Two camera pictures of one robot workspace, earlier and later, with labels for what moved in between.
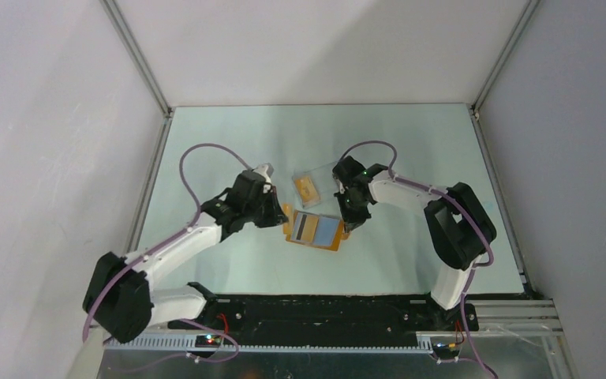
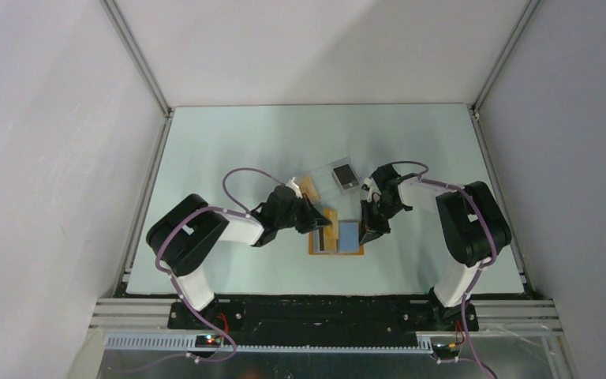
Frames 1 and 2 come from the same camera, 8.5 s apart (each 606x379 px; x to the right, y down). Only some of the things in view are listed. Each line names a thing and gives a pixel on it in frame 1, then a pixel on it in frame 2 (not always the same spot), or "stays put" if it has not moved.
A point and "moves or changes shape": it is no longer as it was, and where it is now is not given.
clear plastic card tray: (316, 185) stays put
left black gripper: (275, 216) to (313, 219)
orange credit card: (306, 189) to (331, 229)
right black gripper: (351, 220) to (369, 229)
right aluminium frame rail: (475, 110) stays put
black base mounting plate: (327, 318) stays put
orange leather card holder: (315, 230) moves or changes shape
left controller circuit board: (207, 340) stays put
